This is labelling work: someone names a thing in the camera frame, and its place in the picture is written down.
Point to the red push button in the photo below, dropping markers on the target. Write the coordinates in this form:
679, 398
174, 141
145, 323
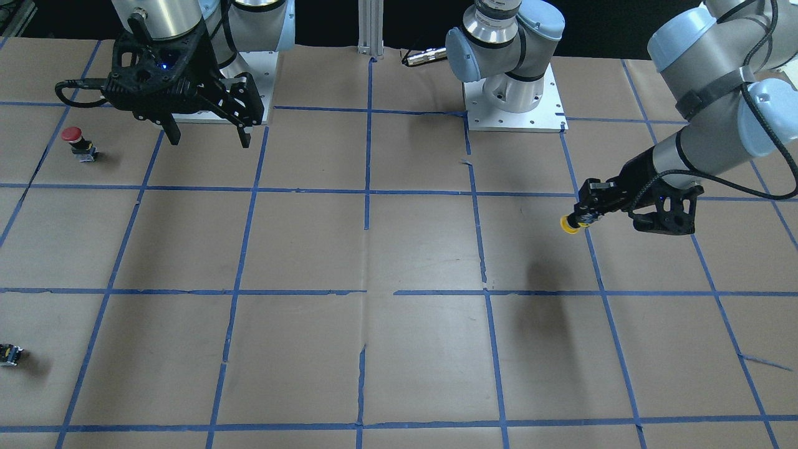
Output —
82, 149

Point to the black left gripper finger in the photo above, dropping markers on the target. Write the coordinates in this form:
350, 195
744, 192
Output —
595, 197

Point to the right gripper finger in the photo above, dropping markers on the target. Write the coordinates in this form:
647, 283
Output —
245, 135
171, 130

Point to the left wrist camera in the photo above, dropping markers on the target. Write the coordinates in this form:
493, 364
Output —
675, 210

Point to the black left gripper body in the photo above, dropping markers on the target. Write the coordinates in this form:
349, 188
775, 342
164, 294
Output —
636, 176

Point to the aluminium frame post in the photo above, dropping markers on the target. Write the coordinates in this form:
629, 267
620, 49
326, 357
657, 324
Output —
370, 28

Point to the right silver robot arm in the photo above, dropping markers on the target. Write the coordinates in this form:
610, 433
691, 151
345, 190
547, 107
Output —
243, 33

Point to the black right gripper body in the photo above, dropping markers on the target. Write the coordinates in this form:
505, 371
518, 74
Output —
212, 67

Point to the yellow push button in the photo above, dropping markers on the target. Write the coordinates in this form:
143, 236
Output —
574, 222

